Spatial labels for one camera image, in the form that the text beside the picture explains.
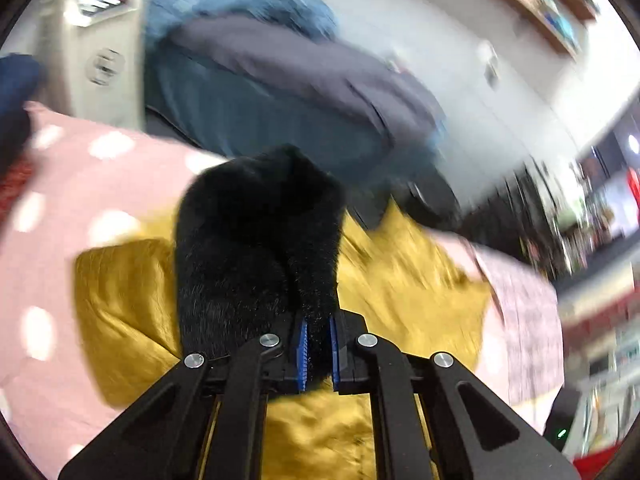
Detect gold brocade padded jacket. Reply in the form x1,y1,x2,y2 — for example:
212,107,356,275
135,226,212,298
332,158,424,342
72,143,494,480

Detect purple textured blanket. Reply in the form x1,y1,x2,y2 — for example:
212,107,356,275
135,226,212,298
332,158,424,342
470,244,564,404

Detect black round stool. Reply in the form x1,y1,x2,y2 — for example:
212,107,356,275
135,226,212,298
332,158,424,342
359,169,464,233

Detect dark blue covered bed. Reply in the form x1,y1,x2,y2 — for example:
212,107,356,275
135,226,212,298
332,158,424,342
144,14,445,185

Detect pink polka dot bedsheet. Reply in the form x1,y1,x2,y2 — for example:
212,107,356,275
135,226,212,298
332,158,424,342
1,103,221,479

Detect folded red patterned garment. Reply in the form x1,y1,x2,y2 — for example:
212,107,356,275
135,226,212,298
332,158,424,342
0,155,35,223

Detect light blue ruffled blanket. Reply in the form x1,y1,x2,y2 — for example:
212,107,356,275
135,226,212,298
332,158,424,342
144,0,338,51

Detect white medical device cart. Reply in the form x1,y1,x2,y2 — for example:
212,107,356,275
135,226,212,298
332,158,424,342
38,0,145,130

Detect folded navy blue garment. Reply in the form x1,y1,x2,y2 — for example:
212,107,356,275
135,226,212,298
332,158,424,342
0,53,42,170

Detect black wire rack shelf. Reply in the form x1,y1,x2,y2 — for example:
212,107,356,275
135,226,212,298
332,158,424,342
457,159,588,282

